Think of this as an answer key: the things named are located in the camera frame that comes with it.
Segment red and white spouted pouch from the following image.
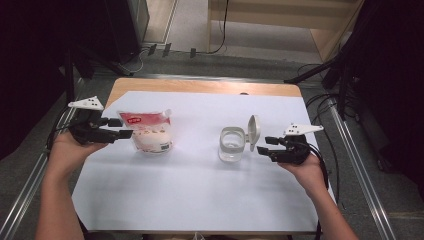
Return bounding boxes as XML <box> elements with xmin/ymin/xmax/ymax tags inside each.
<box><xmin>116</xmin><ymin>108</ymin><xmax>174</xmax><ymax>155</ymax></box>

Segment left hand-held gripper cable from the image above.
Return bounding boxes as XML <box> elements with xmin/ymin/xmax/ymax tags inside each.
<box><xmin>46</xmin><ymin>105</ymin><xmax>83</xmax><ymax>151</ymax></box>

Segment black metal stand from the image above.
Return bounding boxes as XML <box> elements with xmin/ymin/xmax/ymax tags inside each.
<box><xmin>63</xmin><ymin>46</ymin><xmax>134</xmax><ymax>109</ymax></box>

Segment black tripod stand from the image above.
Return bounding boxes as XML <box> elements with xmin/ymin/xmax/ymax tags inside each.
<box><xmin>283</xmin><ymin>0</ymin><xmax>371</xmax><ymax>121</ymax></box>

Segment hanging black cable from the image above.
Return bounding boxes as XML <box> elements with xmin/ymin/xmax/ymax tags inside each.
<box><xmin>207</xmin><ymin>0</ymin><xmax>230</xmax><ymax>55</ymax></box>

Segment person's right hand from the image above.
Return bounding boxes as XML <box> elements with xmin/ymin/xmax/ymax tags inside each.
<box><xmin>278</xmin><ymin>154</ymin><xmax>327</xmax><ymax>195</ymax></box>

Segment clear jug with white lid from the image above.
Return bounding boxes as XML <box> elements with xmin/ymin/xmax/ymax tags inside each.
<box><xmin>218</xmin><ymin>114</ymin><xmax>262</xmax><ymax>164</ymax></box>

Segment black cabinet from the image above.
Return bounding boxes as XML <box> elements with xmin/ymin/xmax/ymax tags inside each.
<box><xmin>104</xmin><ymin>0</ymin><xmax>150</xmax><ymax>64</ymax></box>

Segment white floor cable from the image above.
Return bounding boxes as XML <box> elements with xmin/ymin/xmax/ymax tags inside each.
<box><xmin>116</xmin><ymin>48</ymin><xmax>150</xmax><ymax>76</ymax></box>

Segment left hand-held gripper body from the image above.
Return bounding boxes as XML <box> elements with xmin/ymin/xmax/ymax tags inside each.
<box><xmin>67</xmin><ymin>95</ymin><xmax>109</xmax><ymax>146</ymax></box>

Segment light wooden shelf unit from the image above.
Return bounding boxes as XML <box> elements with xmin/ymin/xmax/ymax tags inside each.
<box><xmin>206</xmin><ymin>0</ymin><xmax>365</xmax><ymax>63</ymax></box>

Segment person's left hand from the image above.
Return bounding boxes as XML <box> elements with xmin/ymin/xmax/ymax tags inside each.
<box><xmin>46</xmin><ymin>130</ymin><xmax>108</xmax><ymax>179</ymax></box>

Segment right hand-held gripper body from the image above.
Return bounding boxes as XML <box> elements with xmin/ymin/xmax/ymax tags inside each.
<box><xmin>276</xmin><ymin>123</ymin><xmax>324</xmax><ymax>166</ymax></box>

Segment black floor cables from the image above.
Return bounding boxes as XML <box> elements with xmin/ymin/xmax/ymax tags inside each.
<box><xmin>296</xmin><ymin>63</ymin><xmax>359</xmax><ymax>204</ymax></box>

